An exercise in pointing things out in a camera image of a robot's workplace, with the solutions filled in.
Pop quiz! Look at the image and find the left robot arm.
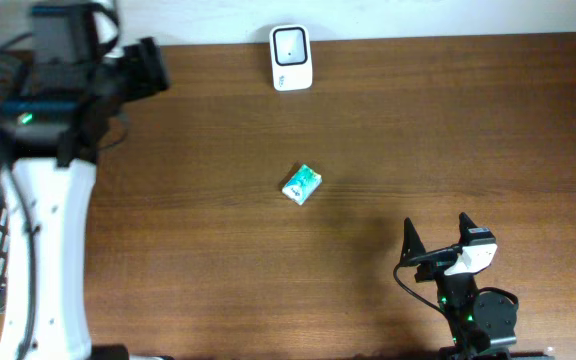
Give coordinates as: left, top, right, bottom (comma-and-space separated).
0, 1, 169, 359

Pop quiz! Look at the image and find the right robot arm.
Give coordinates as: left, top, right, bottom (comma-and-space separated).
393, 212, 550, 360

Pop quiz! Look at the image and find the right black cable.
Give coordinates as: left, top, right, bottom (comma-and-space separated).
393, 245, 520, 321

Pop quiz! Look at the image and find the teal tissue pack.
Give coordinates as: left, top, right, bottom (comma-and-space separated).
281, 165, 322, 206

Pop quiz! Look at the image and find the white barcode scanner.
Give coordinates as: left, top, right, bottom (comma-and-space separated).
269, 24, 313, 92

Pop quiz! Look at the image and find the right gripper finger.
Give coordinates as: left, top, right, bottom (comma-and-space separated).
399, 217, 426, 267
459, 212, 477, 245

